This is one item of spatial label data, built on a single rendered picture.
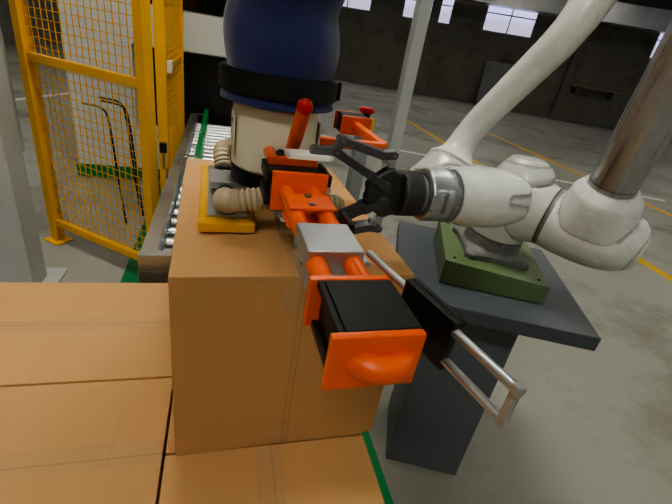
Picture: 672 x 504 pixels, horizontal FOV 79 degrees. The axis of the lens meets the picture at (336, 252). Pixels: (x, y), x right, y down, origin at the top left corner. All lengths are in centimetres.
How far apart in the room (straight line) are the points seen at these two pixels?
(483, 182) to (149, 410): 79
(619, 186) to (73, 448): 121
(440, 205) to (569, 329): 59
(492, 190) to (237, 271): 43
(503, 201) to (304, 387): 49
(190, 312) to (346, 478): 45
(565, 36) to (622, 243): 49
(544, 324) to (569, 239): 21
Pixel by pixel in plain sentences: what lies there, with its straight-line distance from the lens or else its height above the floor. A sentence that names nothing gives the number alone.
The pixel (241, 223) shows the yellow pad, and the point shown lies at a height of 97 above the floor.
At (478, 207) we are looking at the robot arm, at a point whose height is 108.
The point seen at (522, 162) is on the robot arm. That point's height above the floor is 108.
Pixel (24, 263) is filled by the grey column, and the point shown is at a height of 17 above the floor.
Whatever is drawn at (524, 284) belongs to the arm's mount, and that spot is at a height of 80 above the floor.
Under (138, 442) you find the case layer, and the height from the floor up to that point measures 54.
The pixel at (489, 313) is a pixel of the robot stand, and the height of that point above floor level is 75.
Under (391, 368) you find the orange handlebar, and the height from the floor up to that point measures 108.
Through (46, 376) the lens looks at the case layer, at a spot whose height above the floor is 54.
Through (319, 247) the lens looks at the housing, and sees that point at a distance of 42.
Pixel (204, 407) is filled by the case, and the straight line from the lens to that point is 82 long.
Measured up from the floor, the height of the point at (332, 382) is 106.
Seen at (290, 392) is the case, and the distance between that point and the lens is 82.
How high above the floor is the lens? 128
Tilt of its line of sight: 27 degrees down
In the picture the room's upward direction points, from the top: 10 degrees clockwise
